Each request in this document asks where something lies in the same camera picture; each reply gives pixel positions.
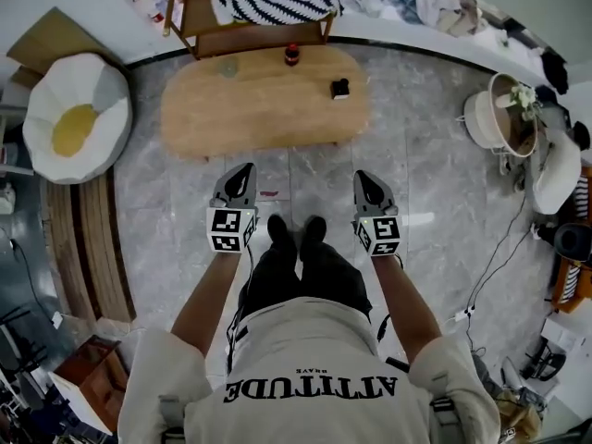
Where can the person's left black shoe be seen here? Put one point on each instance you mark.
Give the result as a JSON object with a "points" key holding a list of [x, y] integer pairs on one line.
{"points": [[277, 230]]}

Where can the wooden coffee table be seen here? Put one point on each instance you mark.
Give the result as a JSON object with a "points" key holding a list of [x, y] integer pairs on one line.
{"points": [[259, 109]]}

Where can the orange wooden chair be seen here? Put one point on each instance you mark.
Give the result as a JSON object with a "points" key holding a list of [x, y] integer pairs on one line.
{"points": [[571, 285]]}

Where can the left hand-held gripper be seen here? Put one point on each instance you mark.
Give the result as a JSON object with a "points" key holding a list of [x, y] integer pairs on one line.
{"points": [[225, 229]]}

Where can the person's left forearm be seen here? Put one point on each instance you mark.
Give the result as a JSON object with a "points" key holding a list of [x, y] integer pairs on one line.
{"points": [[203, 303]]}

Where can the white flower bunch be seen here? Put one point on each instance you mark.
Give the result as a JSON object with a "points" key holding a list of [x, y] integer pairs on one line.
{"points": [[523, 97]]}

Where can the white round basket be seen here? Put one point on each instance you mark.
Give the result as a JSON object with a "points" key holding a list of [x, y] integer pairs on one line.
{"points": [[497, 118]]}

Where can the wooden shelf rack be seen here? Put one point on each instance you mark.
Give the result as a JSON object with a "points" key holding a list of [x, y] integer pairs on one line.
{"points": [[259, 37]]}

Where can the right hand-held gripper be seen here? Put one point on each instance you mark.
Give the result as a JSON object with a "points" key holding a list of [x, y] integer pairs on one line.
{"points": [[384, 234]]}

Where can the clear glass dish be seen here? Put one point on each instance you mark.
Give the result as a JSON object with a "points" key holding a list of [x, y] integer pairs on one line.
{"points": [[226, 67]]}

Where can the black garment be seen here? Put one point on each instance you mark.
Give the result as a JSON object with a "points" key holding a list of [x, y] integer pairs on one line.
{"points": [[555, 70]]}

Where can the brown white cabinet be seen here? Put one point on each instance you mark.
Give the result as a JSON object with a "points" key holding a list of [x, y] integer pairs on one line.
{"points": [[90, 377]]}

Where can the person's black trousers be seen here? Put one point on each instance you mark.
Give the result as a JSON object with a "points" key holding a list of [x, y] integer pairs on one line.
{"points": [[324, 275]]}

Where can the dark jar with red lid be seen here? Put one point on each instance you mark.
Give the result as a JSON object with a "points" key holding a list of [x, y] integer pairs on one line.
{"points": [[291, 56]]}

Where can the white egg-shaped bean bag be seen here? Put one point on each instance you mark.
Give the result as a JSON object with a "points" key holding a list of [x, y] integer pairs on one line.
{"points": [[74, 118]]}

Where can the person's beige printed shirt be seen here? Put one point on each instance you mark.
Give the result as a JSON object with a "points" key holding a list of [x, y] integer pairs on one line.
{"points": [[305, 363]]}

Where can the person's right forearm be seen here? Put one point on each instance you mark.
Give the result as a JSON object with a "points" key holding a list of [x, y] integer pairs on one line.
{"points": [[404, 303]]}

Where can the brown cardboard box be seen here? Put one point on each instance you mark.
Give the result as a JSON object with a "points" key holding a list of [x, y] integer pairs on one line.
{"points": [[51, 35]]}

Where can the person's black shoe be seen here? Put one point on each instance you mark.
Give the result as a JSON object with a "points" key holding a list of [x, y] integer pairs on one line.
{"points": [[315, 229], [277, 230]]}

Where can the round striped wooden platform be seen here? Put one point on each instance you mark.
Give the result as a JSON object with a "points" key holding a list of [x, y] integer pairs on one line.
{"points": [[92, 248]]}

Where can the white power strip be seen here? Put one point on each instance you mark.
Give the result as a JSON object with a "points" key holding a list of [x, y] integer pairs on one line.
{"points": [[464, 315]]}

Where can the person's right black shoe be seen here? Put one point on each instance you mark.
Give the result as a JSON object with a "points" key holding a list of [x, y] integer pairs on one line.
{"points": [[315, 229]]}

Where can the white plush cushion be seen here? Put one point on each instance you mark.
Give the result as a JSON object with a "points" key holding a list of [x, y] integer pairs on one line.
{"points": [[557, 174]]}

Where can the small black box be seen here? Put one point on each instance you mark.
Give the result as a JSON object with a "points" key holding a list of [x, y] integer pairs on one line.
{"points": [[341, 90]]}

